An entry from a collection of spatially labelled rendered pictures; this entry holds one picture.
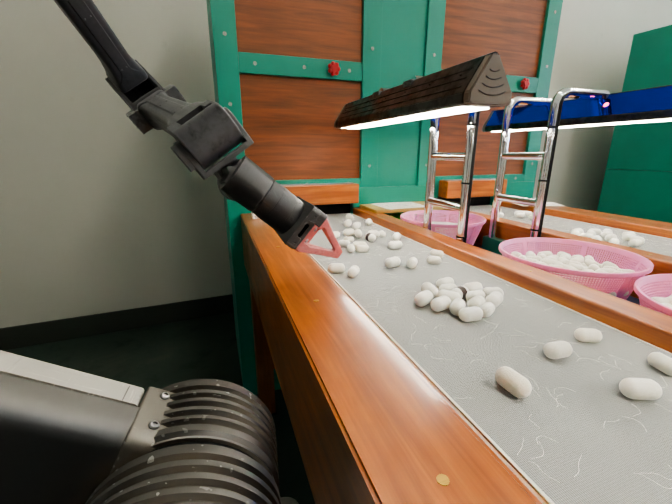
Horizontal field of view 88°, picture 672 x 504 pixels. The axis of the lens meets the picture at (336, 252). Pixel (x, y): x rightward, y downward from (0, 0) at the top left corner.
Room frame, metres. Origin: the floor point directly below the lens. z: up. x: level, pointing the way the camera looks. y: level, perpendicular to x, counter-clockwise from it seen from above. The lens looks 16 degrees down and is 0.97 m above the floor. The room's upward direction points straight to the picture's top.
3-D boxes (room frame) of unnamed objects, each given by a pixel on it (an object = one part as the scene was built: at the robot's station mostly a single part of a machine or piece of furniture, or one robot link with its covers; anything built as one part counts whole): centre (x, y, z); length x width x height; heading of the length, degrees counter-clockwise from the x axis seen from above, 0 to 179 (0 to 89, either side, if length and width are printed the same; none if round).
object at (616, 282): (0.70, -0.49, 0.72); 0.27 x 0.27 x 0.10
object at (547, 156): (1.01, -0.59, 0.90); 0.20 x 0.19 x 0.45; 19
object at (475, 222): (1.11, -0.34, 0.72); 0.27 x 0.27 x 0.10
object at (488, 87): (0.86, -0.13, 1.08); 0.62 x 0.08 x 0.07; 19
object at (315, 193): (1.26, 0.07, 0.83); 0.30 x 0.06 x 0.07; 109
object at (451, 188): (1.48, -0.58, 0.83); 0.30 x 0.06 x 0.07; 109
